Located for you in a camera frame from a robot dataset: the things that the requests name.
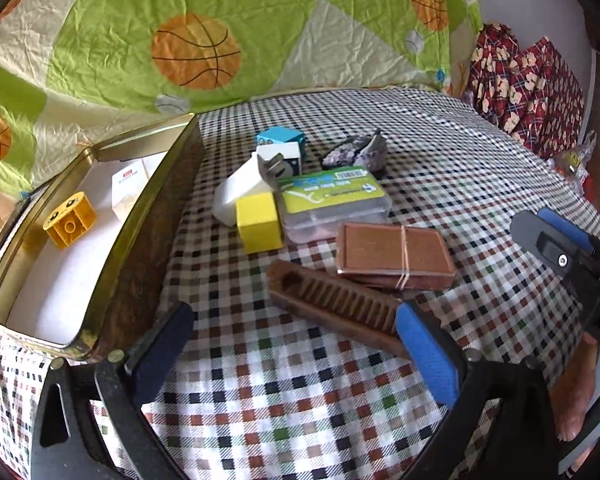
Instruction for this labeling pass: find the brown harmonica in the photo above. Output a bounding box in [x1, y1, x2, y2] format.
[265, 259, 411, 358]

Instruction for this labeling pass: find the person's right hand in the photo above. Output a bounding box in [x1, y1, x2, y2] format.
[554, 332, 600, 442]

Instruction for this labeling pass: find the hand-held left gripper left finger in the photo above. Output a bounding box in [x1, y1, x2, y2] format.
[30, 301, 196, 480]

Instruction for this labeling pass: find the checked bed sheet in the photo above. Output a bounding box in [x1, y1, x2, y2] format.
[0, 87, 600, 480]

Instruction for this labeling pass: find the yellow toy brick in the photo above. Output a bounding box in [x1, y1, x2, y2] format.
[42, 191, 98, 250]

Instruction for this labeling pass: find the basketball print quilt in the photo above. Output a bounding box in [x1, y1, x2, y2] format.
[0, 0, 483, 251]

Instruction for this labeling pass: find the green label plastic case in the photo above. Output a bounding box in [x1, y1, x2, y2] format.
[274, 169, 394, 245]

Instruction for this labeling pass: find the yellow cube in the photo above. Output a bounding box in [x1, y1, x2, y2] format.
[236, 191, 284, 255]

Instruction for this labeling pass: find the grey metal clip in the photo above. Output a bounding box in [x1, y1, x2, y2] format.
[257, 152, 289, 192]

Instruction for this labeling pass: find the red plaid bear cloth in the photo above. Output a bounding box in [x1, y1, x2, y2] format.
[462, 22, 586, 161]

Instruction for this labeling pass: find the white power adapter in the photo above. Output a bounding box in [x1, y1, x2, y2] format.
[212, 152, 276, 226]

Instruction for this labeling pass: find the small white carton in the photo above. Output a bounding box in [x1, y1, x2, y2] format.
[111, 157, 167, 221]

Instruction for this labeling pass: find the yellow toy in clear bag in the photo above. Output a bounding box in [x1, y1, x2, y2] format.
[550, 131, 598, 196]

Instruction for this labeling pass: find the blue toy brick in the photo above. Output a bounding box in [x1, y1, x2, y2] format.
[256, 127, 306, 161]

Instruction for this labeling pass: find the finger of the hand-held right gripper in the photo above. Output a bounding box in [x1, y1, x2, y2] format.
[536, 208, 600, 281]
[510, 211, 588, 283]

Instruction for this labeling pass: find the gold and brown tin box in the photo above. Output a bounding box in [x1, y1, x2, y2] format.
[0, 112, 207, 363]

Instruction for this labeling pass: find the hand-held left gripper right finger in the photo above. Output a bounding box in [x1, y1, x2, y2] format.
[395, 300, 567, 480]

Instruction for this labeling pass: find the copper tin with rubber band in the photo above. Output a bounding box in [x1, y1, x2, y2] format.
[336, 221, 457, 292]

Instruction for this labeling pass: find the white box with blue print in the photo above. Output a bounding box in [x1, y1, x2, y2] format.
[256, 141, 302, 177]

